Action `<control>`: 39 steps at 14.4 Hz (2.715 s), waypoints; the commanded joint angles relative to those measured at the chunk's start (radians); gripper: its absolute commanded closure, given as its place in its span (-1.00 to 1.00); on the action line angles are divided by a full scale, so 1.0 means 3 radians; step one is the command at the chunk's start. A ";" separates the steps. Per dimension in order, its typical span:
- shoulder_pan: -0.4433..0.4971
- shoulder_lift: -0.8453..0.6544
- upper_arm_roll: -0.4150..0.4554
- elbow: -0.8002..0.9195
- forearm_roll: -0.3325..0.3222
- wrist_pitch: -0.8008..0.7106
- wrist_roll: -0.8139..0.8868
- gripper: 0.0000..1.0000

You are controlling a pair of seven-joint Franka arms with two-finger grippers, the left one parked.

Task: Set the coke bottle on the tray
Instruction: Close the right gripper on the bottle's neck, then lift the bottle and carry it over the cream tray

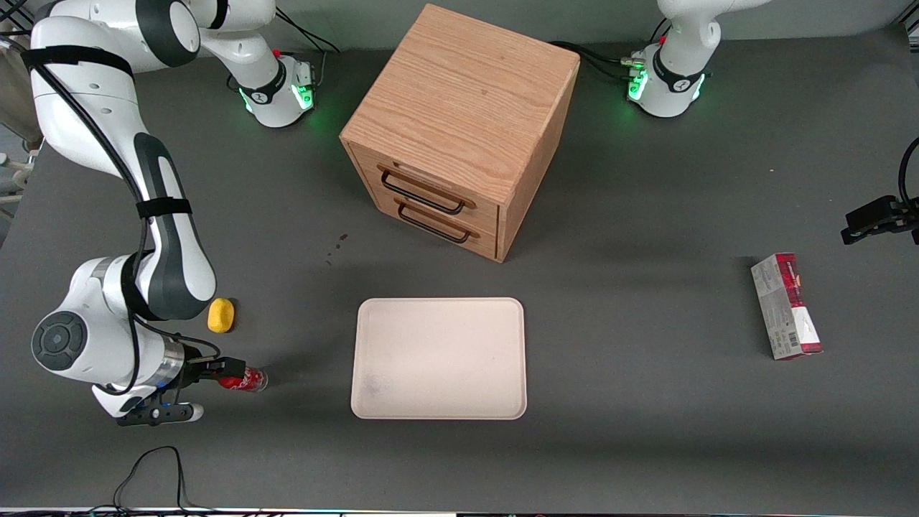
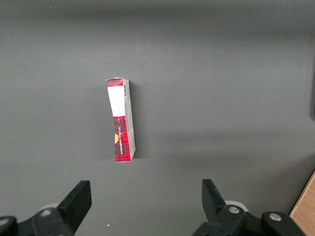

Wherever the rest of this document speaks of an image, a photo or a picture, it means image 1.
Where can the red coke bottle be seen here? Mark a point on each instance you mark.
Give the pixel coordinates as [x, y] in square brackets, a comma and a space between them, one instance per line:
[251, 380]

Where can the red and grey carton box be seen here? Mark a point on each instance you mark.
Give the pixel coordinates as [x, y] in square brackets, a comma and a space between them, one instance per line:
[786, 309]

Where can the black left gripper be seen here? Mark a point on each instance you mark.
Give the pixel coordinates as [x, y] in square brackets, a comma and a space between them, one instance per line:
[877, 217]

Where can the wooden drawer front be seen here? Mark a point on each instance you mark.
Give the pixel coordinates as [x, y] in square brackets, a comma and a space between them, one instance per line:
[487, 215]
[488, 245]

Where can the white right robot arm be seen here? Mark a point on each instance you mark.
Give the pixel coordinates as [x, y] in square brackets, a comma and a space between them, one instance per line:
[93, 100]

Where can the cream plastic tray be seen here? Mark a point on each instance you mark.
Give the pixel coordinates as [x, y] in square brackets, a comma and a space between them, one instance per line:
[438, 359]

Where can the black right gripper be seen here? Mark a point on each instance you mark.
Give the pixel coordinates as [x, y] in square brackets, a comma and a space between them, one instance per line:
[194, 361]

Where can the wooden drawer cabinet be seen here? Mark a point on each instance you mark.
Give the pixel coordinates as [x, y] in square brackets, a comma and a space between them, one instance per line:
[459, 93]

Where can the beige chair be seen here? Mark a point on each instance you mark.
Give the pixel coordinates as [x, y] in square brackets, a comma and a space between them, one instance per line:
[14, 97]

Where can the yellow lemon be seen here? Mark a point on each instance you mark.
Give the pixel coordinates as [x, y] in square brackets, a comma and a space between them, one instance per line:
[222, 316]

